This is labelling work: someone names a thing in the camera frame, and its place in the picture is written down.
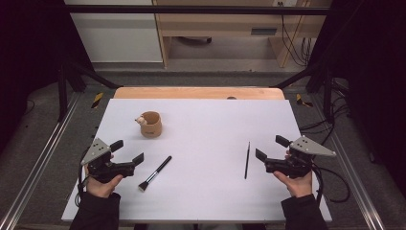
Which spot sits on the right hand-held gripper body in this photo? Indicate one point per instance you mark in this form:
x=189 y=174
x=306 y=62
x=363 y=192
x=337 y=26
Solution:
x=308 y=147

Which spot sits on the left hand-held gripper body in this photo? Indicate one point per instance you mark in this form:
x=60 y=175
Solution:
x=95 y=152

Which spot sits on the thin black pencil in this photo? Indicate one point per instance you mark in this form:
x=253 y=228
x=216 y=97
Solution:
x=247 y=163

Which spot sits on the tan brush holder cup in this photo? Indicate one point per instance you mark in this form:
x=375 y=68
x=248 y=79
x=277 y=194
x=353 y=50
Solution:
x=152 y=127

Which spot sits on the person's left hand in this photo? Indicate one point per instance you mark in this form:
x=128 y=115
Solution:
x=100 y=188

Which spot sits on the person's right hand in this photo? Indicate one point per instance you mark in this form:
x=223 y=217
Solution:
x=300 y=187

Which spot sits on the white board sheet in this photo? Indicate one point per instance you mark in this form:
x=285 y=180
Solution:
x=204 y=127

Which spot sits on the black curtain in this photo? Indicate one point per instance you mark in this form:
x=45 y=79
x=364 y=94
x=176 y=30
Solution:
x=28 y=57
x=373 y=80

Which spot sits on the white cabinet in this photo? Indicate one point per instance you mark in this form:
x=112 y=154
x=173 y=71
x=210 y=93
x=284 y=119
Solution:
x=118 y=38

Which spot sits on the light wooden desk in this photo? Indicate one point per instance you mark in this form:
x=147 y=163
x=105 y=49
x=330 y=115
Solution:
x=223 y=24

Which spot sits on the aluminium floor rail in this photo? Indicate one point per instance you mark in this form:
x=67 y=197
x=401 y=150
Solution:
x=351 y=166
x=41 y=159

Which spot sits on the black metal frame stand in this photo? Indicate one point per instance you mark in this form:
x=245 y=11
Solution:
x=63 y=96
x=327 y=96

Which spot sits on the black horizontal frame bar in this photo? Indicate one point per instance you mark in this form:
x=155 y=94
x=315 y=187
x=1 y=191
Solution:
x=191 y=10

